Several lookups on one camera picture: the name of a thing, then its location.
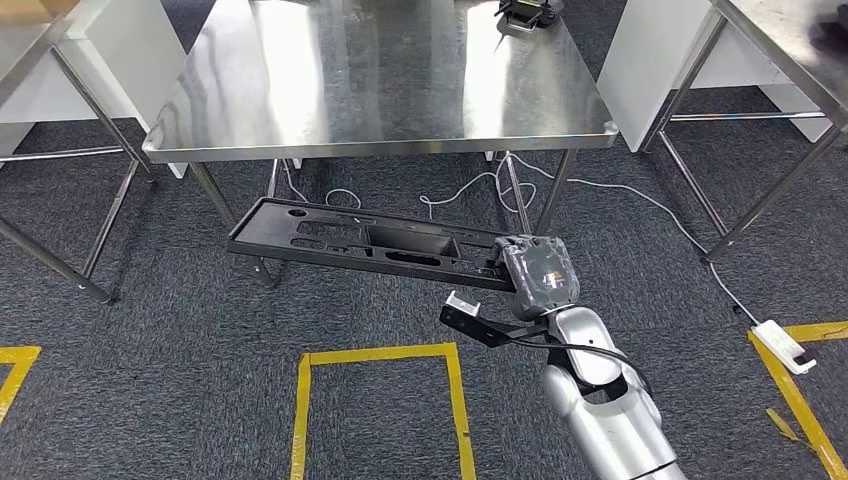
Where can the long black plastic panel part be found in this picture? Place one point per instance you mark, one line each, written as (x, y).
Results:
(411, 242)

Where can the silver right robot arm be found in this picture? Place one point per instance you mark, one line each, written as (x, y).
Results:
(609, 424)

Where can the steel workbench table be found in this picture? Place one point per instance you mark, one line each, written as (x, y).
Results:
(331, 79)

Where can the yellow floor tape square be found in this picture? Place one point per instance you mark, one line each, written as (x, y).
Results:
(378, 354)
(16, 358)

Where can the black device with yellow stripe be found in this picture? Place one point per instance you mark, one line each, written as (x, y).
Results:
(530, 13)

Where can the white cabinet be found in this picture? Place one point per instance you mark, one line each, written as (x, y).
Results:
(112, 40)
(649, 60)

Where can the white power strip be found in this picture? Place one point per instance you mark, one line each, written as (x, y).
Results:
(782, 344)

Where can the yellow tape scrap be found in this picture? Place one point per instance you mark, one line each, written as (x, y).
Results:
(782, 424)

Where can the brown cardboard piece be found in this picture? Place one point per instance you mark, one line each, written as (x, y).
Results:
(33, 8)

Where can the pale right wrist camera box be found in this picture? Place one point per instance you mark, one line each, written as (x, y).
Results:
(462, 306)

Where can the black right wrist camera bracket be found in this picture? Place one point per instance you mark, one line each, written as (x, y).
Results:
(490, 334)

